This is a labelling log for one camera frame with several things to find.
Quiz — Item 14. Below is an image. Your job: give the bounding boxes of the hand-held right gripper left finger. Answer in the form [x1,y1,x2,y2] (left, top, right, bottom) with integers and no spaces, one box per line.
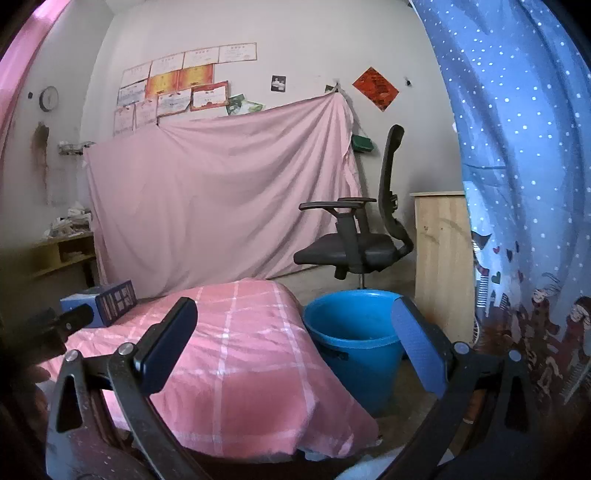
[45,296,204,480]

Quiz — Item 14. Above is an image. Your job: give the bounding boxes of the red diamond wall paper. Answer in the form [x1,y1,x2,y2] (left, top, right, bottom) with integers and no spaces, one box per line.
[352,67,400,112]

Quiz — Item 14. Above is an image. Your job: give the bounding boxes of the blue plastic bucket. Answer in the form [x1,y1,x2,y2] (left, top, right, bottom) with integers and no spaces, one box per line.
[302,289,407,416]

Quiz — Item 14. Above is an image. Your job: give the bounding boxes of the blue dotted printed curtain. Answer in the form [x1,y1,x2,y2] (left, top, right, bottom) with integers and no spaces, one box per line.
[411,0,591,407]

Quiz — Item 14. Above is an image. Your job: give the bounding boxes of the pink hanging bed sheet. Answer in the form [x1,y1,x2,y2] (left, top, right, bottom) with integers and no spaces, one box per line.
[83,95,365,298]

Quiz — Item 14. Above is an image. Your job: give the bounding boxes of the person's right leg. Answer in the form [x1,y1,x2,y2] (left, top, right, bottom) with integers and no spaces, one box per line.
[337,455,458,480]

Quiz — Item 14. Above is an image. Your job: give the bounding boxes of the black office chair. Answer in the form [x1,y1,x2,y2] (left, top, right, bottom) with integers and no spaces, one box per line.
[294,124,415,291]

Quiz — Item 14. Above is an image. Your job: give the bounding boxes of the green wall pictures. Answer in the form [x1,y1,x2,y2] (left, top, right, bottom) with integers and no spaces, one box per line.
[225,93,265,116]

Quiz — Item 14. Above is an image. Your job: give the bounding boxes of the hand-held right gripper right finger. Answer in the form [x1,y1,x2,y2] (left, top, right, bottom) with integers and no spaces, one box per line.
[390,296,543,480]

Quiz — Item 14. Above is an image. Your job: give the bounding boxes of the pile of papers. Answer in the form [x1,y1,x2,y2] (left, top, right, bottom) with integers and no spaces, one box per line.
[44,203,95,241]

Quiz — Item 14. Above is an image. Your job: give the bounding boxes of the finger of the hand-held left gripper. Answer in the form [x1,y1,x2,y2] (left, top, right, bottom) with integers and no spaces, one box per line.
[44,302,94,335]

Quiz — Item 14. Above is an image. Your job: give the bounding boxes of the wooden cabinet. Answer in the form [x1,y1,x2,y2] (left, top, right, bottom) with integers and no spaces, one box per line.
[410,191,476,344]

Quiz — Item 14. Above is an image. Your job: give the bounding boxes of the wooden shelf desk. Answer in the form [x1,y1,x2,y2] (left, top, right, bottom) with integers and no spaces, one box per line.
[30,231,98,280]

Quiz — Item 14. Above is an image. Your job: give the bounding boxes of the red tassel wall ornament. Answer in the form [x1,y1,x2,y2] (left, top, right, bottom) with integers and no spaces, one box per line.
[31,122,51,185]

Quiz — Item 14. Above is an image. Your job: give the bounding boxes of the pink curtain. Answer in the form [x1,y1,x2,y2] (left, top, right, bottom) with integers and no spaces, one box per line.
[0,0,70,153]

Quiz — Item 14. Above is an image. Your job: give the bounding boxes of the dark blue cardboard box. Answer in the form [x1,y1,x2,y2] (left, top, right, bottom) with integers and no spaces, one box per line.
[60,279,137,328]

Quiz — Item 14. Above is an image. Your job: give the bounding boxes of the group of wall certificates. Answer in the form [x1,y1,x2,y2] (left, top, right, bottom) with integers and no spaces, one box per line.
[113,42,258,136]

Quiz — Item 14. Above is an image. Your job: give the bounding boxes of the pink checked tablecloth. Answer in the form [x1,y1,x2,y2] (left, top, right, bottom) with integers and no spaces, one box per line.
[39,278,380,462]

